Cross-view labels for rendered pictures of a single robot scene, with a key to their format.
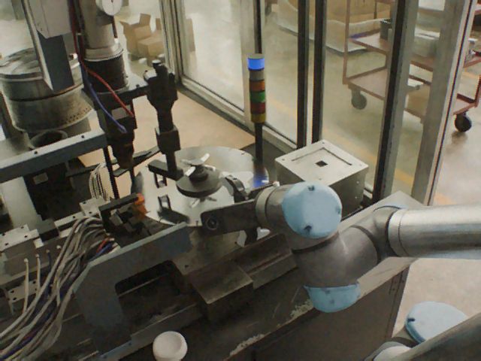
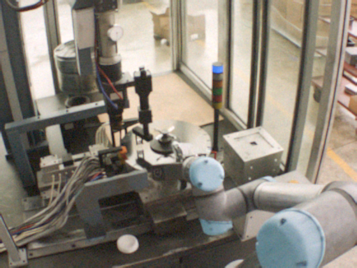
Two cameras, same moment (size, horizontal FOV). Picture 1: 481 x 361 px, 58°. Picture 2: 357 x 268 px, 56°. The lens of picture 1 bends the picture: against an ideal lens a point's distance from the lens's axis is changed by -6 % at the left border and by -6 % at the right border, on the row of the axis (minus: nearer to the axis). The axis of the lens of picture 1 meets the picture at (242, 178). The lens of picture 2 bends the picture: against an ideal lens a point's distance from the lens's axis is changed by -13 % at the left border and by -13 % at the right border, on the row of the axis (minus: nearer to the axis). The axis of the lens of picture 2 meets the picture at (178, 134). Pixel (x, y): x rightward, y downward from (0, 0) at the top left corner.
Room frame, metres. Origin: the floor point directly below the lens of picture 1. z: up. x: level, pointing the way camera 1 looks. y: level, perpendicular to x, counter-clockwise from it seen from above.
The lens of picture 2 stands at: (-0.19, -0.17, 1.74)
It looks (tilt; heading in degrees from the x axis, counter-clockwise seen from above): 34 degrees down; 12
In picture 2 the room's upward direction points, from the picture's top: 2 degrees counter-clockwise
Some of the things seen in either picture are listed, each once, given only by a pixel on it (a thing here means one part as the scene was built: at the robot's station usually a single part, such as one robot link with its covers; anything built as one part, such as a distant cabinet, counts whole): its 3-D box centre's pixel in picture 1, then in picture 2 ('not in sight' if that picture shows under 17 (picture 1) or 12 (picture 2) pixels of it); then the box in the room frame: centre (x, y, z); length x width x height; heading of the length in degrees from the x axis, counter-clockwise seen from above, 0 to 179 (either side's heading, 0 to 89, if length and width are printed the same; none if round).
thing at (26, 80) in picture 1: (52, 105); (85, 76); (1.47, 0.66, 0.93); 0.31 x 0.31 x 0.36
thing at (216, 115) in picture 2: (258, 153); (215, 129); (1.17, -0.05, 0.86); 0.02 x 0.02 x 0.22
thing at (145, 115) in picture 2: (163, 107); (143, 95); (0.85, 0.15, 1.17); 0.06 x 0.05 x 0.20; 113
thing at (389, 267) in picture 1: (373, 247); (271, 205); (0.77, -0.30, 0.82); 0.28 x 0.11 x 0.15; 122
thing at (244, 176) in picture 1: (237, 177); (182, 147); (0.74, 0.01, 1.06); 0.09 x 0.06 x 0.03; 23
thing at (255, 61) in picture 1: (255, 61); (217, 67); (1.17, -0.05, 1.14); 0.05 x 0.04 x 0.03; 32
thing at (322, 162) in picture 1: (320, 186); (252, 158); (1.03, -0.21, 0.82); 0.18 x 0.18 x 0.15; 32
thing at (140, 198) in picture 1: (123, 212); (112, 157); (0.80, 0.27, 0.95); 0.10 x 0.03 x 0.07; 122
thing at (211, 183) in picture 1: (198, 176); (165, 140); (0.91, 0.10, 0.96); 0.11 x 0.11 x 0.03
